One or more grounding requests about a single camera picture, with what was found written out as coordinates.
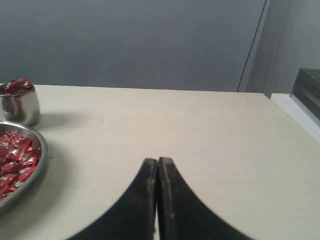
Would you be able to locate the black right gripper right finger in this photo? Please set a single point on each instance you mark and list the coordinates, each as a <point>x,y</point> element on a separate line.
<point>182,215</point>

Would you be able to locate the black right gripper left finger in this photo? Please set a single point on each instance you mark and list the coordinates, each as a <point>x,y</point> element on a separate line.
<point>132,216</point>

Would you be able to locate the round steel bowl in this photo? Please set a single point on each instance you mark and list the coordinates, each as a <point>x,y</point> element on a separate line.
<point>39,141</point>

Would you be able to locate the pile of red wrapped candies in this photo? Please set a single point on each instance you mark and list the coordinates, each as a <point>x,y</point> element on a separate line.
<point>18,160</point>

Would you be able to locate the stainless steel cup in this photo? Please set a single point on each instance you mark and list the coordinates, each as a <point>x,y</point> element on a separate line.
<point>20,108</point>

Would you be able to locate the candies inside cup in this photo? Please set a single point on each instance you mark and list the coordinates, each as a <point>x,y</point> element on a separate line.
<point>18,87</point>

